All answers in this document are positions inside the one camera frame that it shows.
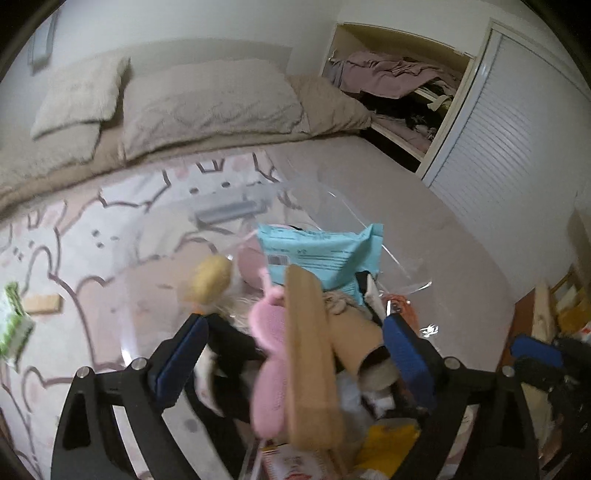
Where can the built-in closet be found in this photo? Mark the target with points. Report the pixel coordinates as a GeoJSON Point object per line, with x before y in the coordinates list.
{"type": "Point", "coordinates": [369, 41]}

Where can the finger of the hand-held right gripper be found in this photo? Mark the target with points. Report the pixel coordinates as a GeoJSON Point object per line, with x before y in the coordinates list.
{"type": "Point", "coordinates": [535, 351]}

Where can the small wooden block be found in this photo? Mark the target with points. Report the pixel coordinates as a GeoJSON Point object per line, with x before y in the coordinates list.
{"type": "Point", "coordinates": [44, 304]}

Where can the teal wipes packet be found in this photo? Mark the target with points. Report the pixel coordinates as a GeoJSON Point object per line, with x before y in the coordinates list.
{"type": "Point", "coordinates": [318, 254]}

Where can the dark clothes pile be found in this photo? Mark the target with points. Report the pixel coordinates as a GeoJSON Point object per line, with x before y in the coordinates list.
{"type": "Point", "coordinates": [397, 104]}

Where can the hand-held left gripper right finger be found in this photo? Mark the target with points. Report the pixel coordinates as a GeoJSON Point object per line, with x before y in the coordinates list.
{"type": "Point", "coordinates": [408, 360]}

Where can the clear plastic container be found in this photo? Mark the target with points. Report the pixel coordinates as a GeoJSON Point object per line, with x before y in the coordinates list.
{"type": "Point", "coordinates": [226, 211]}

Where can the pale wooden plank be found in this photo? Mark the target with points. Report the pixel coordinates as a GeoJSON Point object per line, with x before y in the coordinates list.
{"type": "Point", "coordinates": [545, 318]}

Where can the small fluffy beige pillow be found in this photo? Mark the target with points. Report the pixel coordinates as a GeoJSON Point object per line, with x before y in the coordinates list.
{"type": "Point", "coordinates": [78, 97]}

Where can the rounded wooden board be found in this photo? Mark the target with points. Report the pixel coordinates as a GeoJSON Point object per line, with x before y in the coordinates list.
{"type": "Point", "coordinates": [309, 369]}

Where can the pink knitted item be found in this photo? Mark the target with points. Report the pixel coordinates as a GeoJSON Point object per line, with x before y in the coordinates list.
{"type": "Point", "coordinates": [270, 369]}

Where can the large beige pillow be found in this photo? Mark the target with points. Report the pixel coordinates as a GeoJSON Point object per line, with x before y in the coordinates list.
{"type": "Point", "coordinates": [207, 110]}

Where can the pink clothes pile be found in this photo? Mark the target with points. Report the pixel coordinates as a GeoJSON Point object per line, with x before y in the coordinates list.
{"type": "Point", "coordinates": [383, 71]}

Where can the cardboard tube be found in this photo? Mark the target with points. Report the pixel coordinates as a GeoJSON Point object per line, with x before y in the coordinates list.
{"type": "Point", "coordinates": [355, 337]}

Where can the black and white pouch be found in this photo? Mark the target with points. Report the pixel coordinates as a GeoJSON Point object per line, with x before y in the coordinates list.
{"type": "Point", "coordinates": [231, 341]}

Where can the green packet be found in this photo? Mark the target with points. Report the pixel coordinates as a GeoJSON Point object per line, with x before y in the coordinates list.
{"type": "Point", "coordinates": [14, 330]}

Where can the bunny printed blanket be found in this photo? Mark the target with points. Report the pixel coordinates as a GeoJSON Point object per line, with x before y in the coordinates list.
{"type": "Point", "coordinates": [92, 258]}

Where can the yellow plastic object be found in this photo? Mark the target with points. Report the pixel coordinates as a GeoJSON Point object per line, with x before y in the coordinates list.
{"type": "Point", "coordinates": [388, 445]}

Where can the yellow packet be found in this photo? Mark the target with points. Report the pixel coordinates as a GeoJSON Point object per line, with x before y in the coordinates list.
{"type": "Point", "coordinates": [575, 318]}

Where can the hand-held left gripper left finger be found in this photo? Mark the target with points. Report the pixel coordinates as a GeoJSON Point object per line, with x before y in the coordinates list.
{"type": "Point", "coordinates": [180, 360]}

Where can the white louvred closet door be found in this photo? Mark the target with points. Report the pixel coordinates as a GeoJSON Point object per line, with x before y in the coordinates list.
{"type": "Point", "coordinates": [498, 138]}

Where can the red playing card box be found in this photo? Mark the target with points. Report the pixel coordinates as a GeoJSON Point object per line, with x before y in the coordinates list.
{"type": "Point", "coordinates": [295, 468]}

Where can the yellow round puff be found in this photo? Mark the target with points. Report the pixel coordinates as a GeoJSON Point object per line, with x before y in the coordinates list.
{"type": "Point", "coordinates": [211, 279]}

